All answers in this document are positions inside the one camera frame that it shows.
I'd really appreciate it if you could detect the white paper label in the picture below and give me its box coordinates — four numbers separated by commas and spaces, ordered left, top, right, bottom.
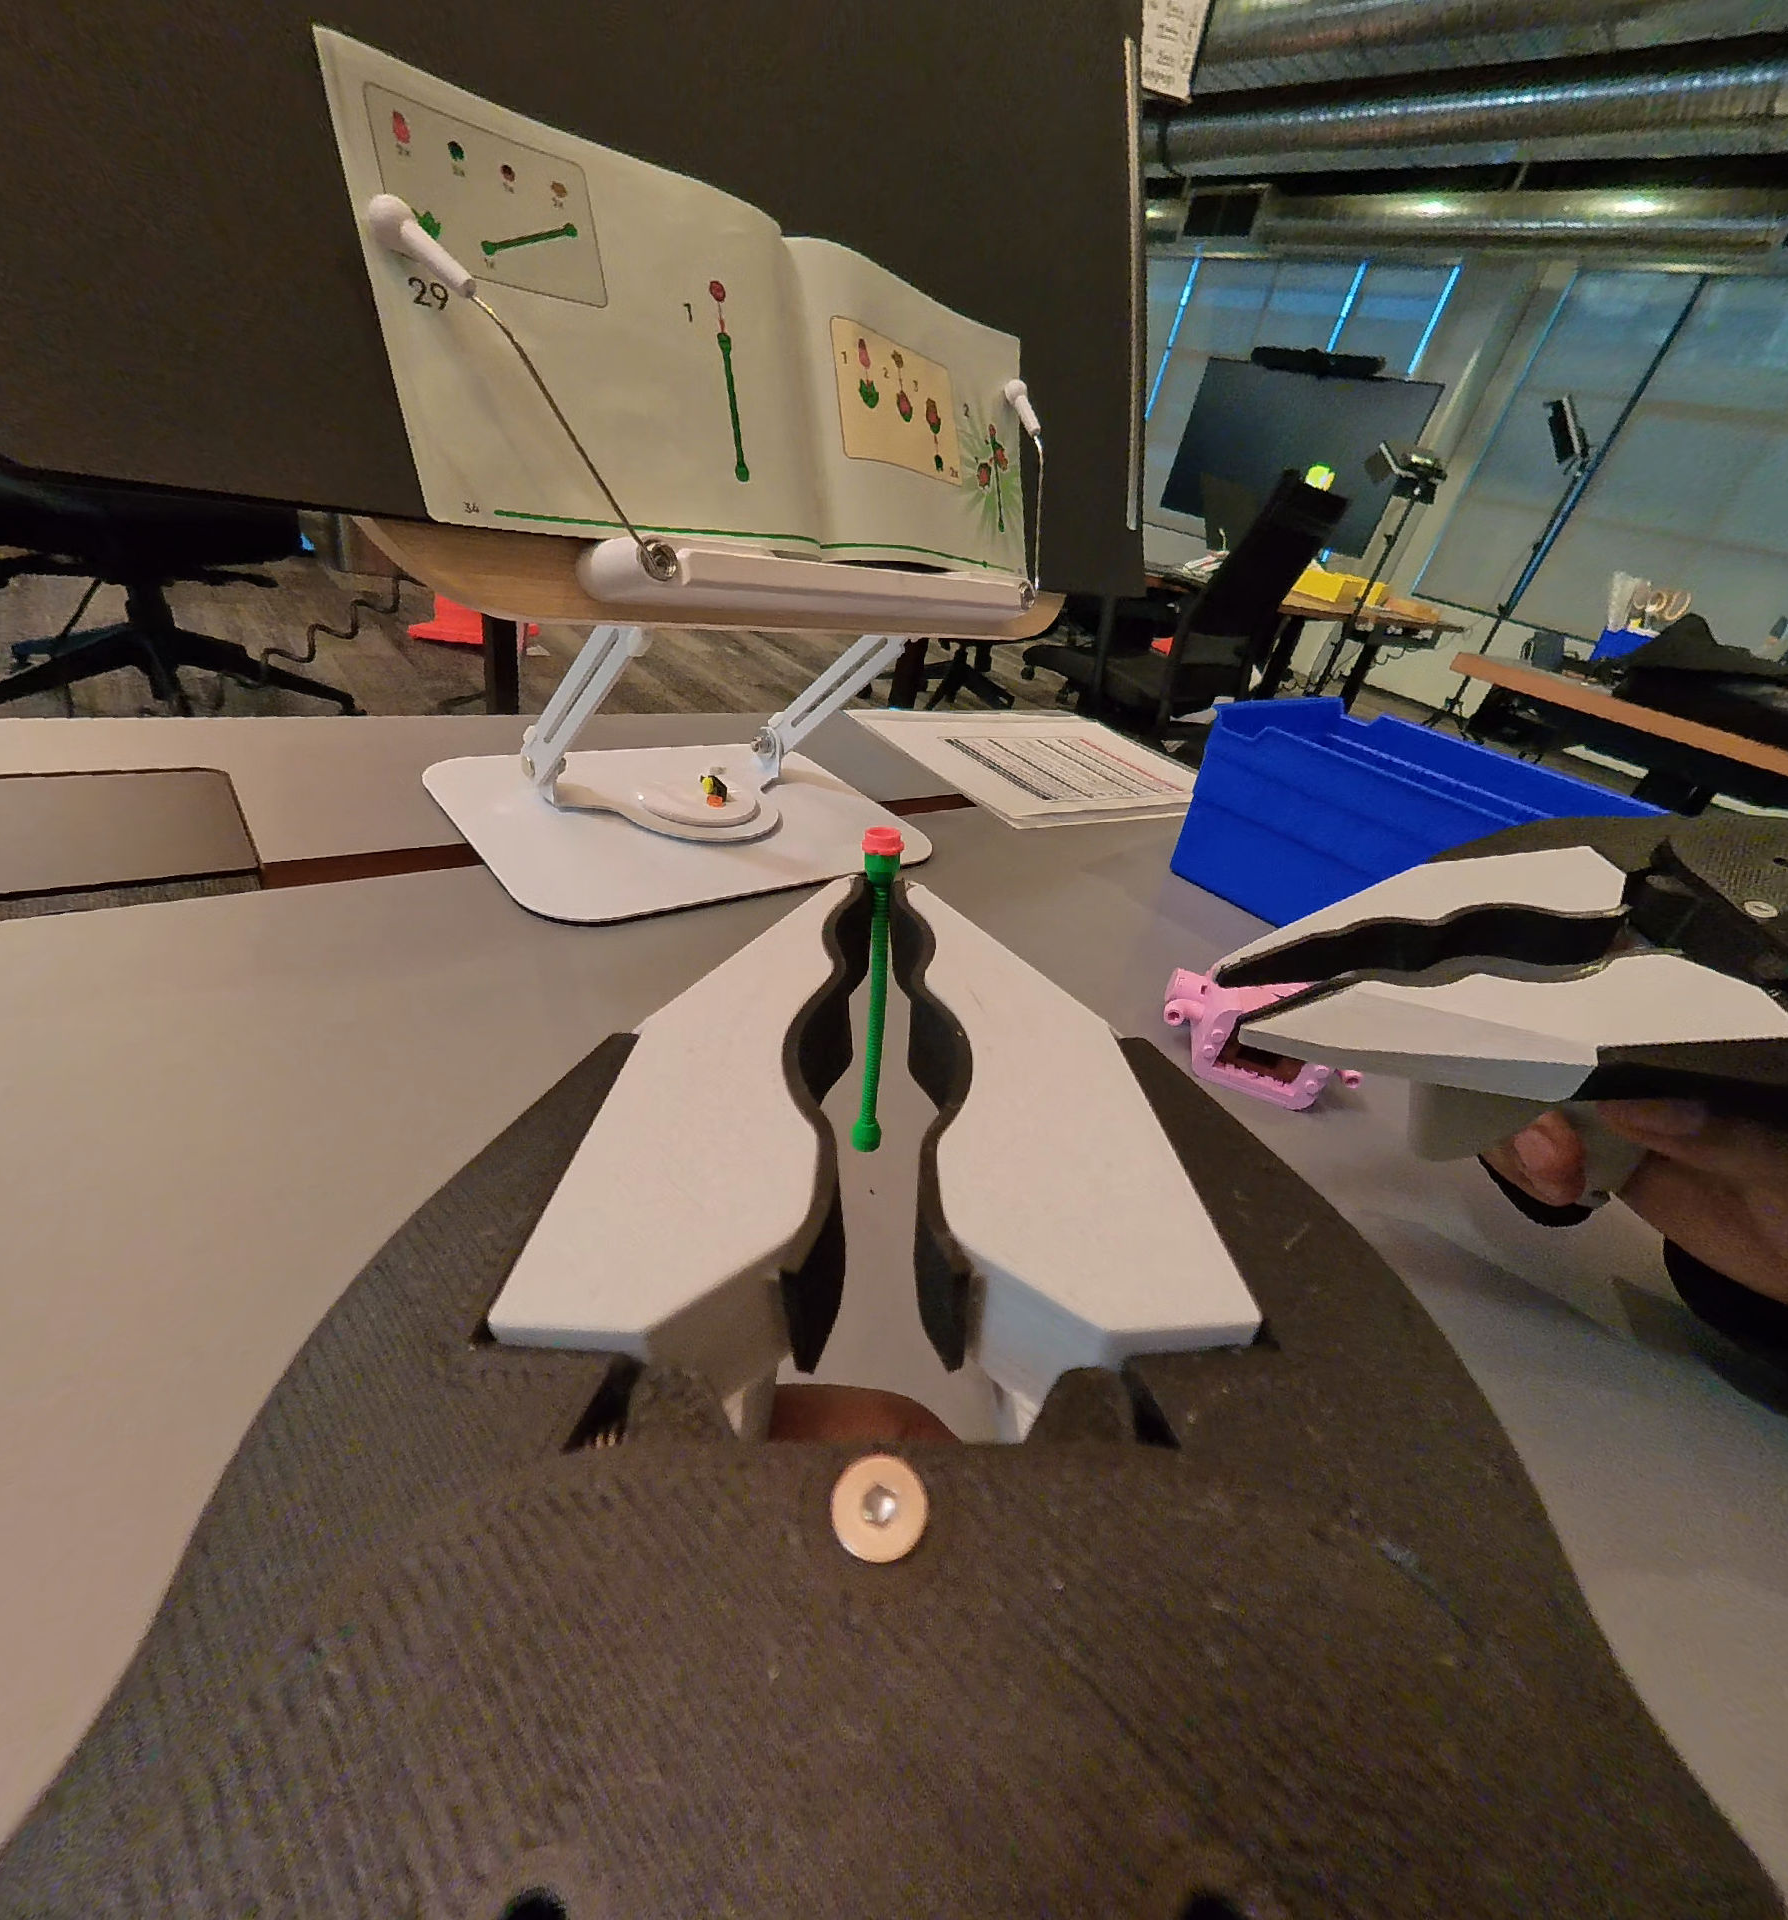
1137, 0, 1214, 103

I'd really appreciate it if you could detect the wooden top desk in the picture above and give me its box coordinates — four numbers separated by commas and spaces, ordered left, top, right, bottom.
1450, 649, 1788, 820

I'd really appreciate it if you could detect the green toy stem red tip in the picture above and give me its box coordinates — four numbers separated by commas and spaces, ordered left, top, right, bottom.
850, 824, 910, 1154

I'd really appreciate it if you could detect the white book stand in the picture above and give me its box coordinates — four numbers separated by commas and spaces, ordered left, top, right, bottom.
346, 192, 1071, 921

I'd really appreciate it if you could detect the grey desk cable hatch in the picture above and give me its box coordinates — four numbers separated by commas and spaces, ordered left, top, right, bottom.
0, 769, 265, 906

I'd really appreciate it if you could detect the paper sheet in clear sleeve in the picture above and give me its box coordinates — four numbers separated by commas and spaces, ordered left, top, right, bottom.
848, 703, 1199, 831

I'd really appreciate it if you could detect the pink toy toaster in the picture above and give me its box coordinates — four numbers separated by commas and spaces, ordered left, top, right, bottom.
1165, 965, 1363, 1114

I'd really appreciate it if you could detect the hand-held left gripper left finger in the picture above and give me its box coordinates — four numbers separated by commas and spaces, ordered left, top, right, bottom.
488, 874, 873, 1372

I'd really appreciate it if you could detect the metal ceiling duct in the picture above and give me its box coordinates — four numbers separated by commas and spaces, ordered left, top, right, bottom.
1151, 59, 1788, 180

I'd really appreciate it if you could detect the black backing board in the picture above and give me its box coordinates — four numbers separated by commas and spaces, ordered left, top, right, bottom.
0, 0, 1151, 604

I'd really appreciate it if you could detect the black office chair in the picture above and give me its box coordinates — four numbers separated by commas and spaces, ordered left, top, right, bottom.
0, 448, 370, 724
1026, 468, 1356, 755

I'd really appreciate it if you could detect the blue plastic bin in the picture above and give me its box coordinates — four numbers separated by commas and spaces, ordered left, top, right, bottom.
1169, 697, 1683, 942

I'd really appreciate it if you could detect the black bag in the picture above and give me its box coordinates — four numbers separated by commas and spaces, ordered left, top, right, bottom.
1611, 612, 1788, 729

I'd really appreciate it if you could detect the camera tripod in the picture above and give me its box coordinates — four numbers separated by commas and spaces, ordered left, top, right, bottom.
1359, 444, 1454, 602

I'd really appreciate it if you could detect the person's right hand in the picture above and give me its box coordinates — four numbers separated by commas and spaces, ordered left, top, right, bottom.
1479, 1104, 1788, 1330

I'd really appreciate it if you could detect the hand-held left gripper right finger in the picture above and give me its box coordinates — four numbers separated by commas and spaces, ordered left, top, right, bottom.
894, 882, 1271, 1372

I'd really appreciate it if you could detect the instruction booklet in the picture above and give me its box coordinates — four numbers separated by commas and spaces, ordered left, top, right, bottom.
309, 22, 1026, 584

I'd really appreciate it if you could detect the black light stand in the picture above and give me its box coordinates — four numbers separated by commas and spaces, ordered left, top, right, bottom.
1496, 392, 1600, 615

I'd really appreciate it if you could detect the black television screen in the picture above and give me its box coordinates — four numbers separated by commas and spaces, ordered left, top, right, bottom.
1159, 356, 1450, 521

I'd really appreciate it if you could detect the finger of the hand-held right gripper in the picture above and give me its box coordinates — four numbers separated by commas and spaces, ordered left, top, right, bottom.
1219, 846, 1643, 1011
1233, 954, 1788, 1107

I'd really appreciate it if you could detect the red plastic floor object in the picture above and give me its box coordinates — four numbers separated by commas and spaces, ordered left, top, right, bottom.
408, 594, 540, 650

